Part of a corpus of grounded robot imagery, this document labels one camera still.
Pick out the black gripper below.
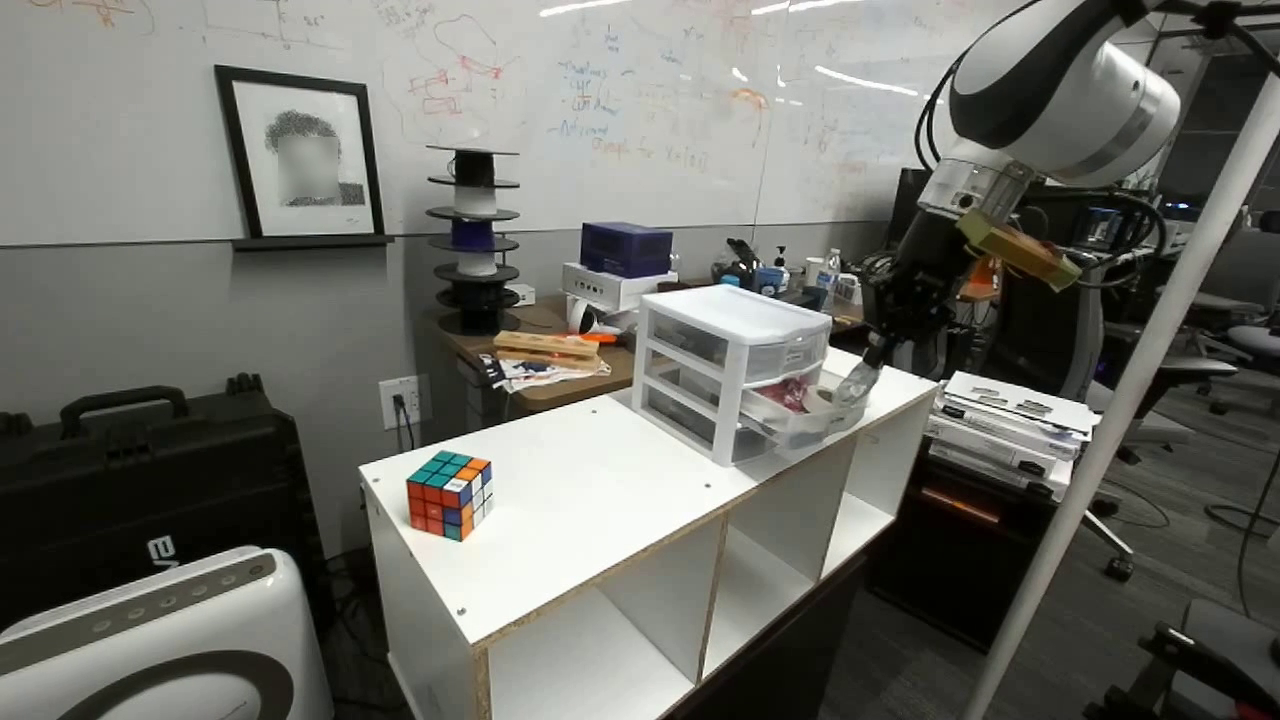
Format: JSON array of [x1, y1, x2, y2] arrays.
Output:
[[857, 207, 985, 375]]

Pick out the translucent plastic drawer unit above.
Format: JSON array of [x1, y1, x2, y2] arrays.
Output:
[[628, 279, 839, 473]]

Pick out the red packet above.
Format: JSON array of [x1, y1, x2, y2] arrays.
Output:
[[765, 375, 821, 422]]

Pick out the stack of printed papers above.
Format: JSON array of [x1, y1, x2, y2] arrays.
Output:
[[926, 367, 1106, 491]]

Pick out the black low cabinet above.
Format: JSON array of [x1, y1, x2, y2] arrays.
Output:
[[861, 444, 1073, 661]]

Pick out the purple box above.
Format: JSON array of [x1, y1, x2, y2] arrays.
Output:
[[576, 217, 682, 286]]

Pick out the white cardboard box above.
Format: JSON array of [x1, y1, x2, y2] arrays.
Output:
[[557, 255, 682, 320]]

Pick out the grey office chair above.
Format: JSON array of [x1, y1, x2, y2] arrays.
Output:
[[1073, 195, 1280, 584]]

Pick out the white cubby shelf cabinet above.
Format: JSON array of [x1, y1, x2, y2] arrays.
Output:
[[353, 343, 946, 720]]

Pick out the light wooden board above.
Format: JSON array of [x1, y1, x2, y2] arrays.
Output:
[[490, 329, 608, 366]]

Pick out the printed paper sheet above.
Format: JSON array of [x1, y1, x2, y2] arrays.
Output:
[[481, 349, 618, 401]]

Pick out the whiteboard with writing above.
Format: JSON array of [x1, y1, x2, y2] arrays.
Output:
[[0, 0, 1024, 251]]

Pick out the black spool tower stand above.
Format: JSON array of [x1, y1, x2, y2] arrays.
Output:
[[426, 124, 528, 342]]

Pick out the black floor stand base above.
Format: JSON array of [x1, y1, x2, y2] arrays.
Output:
[[1083, 615, 1280, 720]]

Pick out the Rubik's cube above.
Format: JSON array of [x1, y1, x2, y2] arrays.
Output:
[[406, 448, 501, 543]]

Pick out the black hard carrying case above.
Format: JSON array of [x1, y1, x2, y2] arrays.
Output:
[[0, 367, 324, 633]]

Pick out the white air purifier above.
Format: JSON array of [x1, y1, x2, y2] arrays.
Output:
[[0, 541, 340, 720]]

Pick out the yellow taped wrist camera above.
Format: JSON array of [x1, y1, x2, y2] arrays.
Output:
[[955, 207, 1090, 297]]

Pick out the orange bar handle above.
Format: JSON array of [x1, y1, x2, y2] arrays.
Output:
[[915, 483, 1009, 531]]

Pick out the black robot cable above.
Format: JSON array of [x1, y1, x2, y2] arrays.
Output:
[[907, 0, 1048, 179]]

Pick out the white wall outlet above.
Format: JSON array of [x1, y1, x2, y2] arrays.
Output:
[[375, 371, 428, 437]]

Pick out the black picture frame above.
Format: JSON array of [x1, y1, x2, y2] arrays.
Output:
[[208, 59, 394, 251]]

